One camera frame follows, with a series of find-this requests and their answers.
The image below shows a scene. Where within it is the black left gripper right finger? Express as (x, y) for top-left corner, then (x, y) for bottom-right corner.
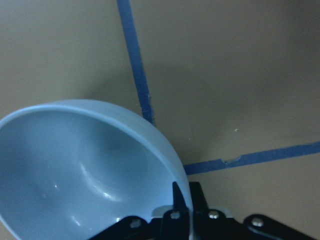
(189, 181), (313, 240)

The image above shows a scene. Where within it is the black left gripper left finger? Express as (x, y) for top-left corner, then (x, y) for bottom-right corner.
(91, 182), (190, 240)

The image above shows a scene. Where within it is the green bowl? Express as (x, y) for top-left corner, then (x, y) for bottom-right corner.
(0, 99), (193, 240)

